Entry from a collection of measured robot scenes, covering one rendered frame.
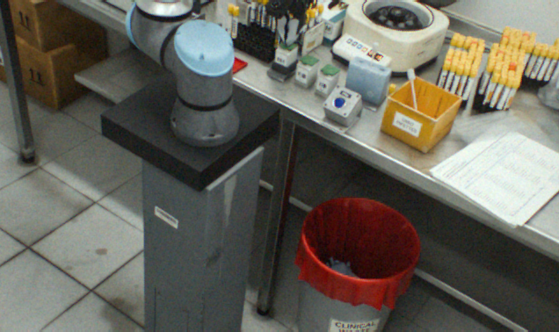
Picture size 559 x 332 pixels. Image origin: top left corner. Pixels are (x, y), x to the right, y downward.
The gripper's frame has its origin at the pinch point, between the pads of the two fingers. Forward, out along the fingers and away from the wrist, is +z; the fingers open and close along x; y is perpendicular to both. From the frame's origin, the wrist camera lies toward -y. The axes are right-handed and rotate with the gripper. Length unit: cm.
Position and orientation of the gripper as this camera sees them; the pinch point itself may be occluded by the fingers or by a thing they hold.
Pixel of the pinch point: (286, 42)
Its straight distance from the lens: 183.5
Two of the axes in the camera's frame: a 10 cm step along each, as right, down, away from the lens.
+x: -8.3, -4.3, 3.6
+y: 5.5, -5.0, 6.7
